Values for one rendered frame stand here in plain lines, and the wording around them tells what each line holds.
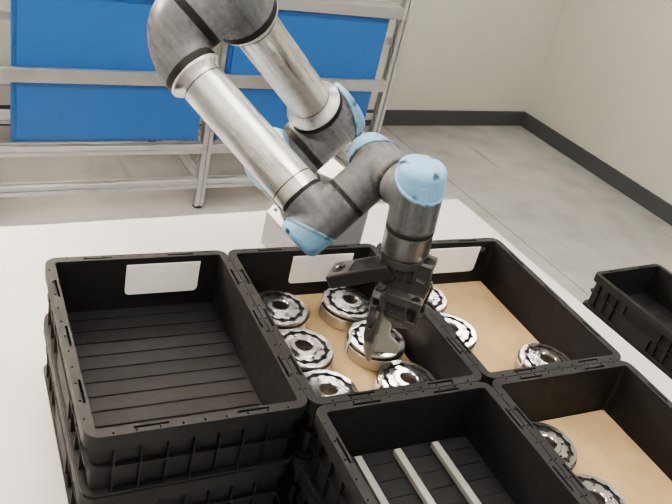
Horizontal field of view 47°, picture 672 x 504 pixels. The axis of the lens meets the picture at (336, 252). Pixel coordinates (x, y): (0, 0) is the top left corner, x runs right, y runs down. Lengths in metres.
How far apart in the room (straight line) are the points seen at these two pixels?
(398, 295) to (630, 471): 0.47
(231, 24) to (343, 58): 2.12
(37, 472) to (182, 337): 0.30
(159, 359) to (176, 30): 0.52
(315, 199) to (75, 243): 0.73
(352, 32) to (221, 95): 2.17
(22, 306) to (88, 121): 1.60
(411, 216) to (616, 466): 0.54
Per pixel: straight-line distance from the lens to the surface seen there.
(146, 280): 1.34
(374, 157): 1.18
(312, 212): 1.18
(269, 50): 1.38
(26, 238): 1.78
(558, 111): 5.29
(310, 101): 1.50
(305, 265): 1.43
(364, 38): 3.41
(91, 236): 1.80
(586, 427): 1.40
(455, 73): 4.97
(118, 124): 3.13
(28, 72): 2.96
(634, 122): 4.90
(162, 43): 1.28
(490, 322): 1.56
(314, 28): 3.28
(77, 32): 2.96
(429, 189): 1.10
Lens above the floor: 1.64
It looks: 30 degrees down
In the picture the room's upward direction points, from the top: 14 degrees clockwise
